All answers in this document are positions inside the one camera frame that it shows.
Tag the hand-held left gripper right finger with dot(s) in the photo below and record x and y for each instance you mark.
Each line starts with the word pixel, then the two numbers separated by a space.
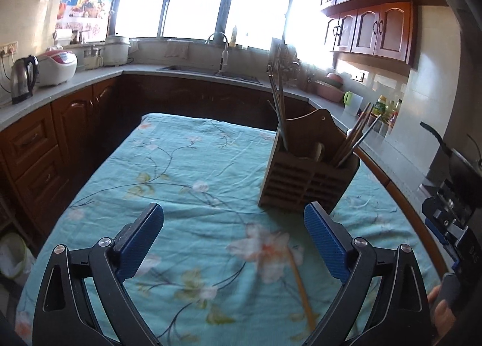
pixel 325 242

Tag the steel kitchen sink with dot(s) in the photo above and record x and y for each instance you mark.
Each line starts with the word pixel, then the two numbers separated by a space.
pixel 211 73

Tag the white electric cooking pot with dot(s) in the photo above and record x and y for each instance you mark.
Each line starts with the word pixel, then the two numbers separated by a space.
pixel 116 50

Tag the wooden base cabinets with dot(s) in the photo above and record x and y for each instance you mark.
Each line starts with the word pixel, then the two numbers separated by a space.
pixel 45 150

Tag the yellow dish soap bottle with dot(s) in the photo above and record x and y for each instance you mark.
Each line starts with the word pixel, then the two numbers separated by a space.
pixel 234 37

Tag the person's right hand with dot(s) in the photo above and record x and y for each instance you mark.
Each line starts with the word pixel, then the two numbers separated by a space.
pixel 444 325

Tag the chrome kitchen faucet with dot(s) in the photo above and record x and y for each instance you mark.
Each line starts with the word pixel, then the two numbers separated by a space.
pixel 224 56

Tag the white cloth on ledge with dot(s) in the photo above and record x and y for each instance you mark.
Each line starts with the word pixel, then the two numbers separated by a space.
pixel 177 48

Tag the steel range hood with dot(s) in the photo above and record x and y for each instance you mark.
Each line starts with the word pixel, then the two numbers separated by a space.
pixel 465 22

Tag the grey metal chopstick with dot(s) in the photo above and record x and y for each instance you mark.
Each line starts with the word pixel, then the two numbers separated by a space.
pixel 282 105
pixel 361 139
pixel 276 103

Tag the wooden chopstick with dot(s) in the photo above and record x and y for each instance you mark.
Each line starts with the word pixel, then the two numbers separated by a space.
pixel 354 129
pixel 301 289
pixel 357 131

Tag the metal dish rack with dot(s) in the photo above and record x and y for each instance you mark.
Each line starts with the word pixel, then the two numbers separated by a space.
pixel 290 63

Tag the steel electric kettle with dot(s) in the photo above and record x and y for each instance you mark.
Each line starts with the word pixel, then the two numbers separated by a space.
pixel 23 80

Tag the wall socket strip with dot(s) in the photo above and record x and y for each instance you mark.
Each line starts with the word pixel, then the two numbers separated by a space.
pixel 8 48

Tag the wooden slatted utensil holder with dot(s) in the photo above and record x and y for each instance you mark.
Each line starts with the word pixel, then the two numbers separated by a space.
pixel 301 184

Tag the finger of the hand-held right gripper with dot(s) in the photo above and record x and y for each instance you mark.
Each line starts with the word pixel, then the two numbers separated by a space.
pixel 438 225

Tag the wooden wall cabinets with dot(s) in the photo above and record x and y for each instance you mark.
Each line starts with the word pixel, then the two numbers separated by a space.
pixel 376 26

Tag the bin with white bag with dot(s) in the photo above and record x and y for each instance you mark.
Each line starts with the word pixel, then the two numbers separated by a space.
pixel 15 259

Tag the pink bowl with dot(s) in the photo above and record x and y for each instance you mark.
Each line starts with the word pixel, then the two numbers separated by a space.
pixel 325 89

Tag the row of condiment bottles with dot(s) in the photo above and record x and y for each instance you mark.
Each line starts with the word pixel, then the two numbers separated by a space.
pixel 386 112

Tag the white pitcher with green lid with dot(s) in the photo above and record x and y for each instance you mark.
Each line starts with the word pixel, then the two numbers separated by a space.
pixel 353 103

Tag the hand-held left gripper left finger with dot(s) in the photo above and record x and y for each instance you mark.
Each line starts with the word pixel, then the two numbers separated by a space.
pixel 141 242

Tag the teal floral tablecloth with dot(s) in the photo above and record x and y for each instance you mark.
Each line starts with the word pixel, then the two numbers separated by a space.
pixel 195 195

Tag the red and white rice cooker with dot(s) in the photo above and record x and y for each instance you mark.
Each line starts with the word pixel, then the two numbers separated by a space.
pixel 56 67

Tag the pink lid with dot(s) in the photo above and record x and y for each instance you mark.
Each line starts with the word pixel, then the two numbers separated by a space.
pixel 334 78

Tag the white blender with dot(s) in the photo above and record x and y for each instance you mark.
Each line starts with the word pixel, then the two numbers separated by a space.
pixel 93 58

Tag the small wall socket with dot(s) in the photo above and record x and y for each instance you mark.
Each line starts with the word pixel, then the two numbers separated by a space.
pixel 358 76

